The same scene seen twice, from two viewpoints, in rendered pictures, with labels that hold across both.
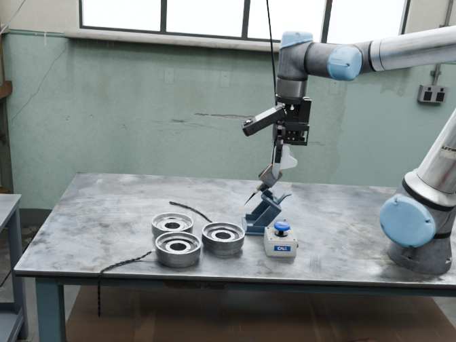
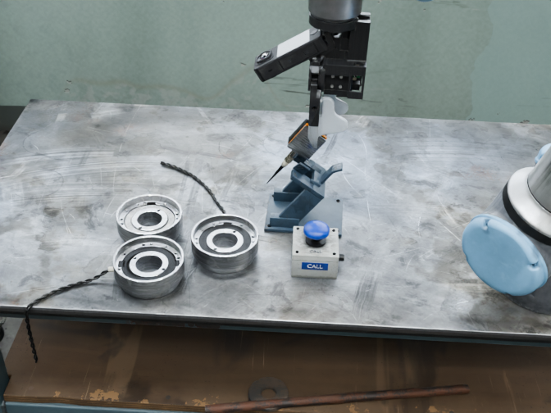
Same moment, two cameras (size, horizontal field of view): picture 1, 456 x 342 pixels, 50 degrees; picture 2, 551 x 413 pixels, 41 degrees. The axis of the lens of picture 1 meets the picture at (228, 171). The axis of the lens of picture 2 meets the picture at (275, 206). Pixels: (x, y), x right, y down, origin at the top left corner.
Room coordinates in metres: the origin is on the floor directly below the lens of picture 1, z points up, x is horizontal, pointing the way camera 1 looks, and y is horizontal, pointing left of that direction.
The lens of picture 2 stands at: (0.21, -0.17, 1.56)
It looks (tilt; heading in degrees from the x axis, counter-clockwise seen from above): 37 degrees down; 6
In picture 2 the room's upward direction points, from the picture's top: 2 degrees clockwise
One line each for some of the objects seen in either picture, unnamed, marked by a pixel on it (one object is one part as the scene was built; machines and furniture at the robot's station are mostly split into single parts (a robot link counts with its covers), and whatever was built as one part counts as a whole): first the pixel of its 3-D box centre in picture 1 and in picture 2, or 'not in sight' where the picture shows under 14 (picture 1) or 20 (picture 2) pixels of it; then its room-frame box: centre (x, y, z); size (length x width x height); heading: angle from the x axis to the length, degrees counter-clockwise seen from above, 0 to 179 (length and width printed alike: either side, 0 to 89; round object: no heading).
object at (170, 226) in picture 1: (172, 228); (149, 223); (1.10, 0.13, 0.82); 0.10 x 0.10 x 0.04
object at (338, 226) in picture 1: (270, 222); (316, 202); (1.25, -0.13, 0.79); 1.20 x 0.60 x 0.02; 95
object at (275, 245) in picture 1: (281, 241); (318, 251); (1.07, -0.15, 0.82); 0.08 x 0.07 x 0.05; 95
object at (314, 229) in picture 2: (281, 232); (316, 238); (1.07, -0.14, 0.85); 0.04 x 0.04 x 0.05
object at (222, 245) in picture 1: (222, 238); (225, 244); (1.07, 0.00, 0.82); 0.10 x 0.10 x 0.04
